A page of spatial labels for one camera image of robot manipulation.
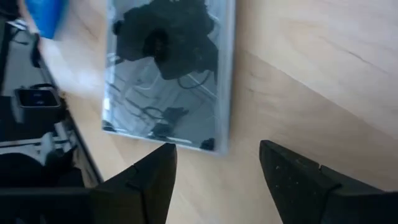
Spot pile of blue packets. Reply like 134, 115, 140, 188
24, 0, 68, 40

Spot black rectangular device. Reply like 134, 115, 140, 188
14, 86, 62, 110

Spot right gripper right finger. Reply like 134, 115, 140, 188
259, 139, 398, 224

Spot clear jewel case black tray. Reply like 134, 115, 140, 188
101, 0, 236, 156

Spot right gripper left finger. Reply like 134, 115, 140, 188
93, 142, 178, 224

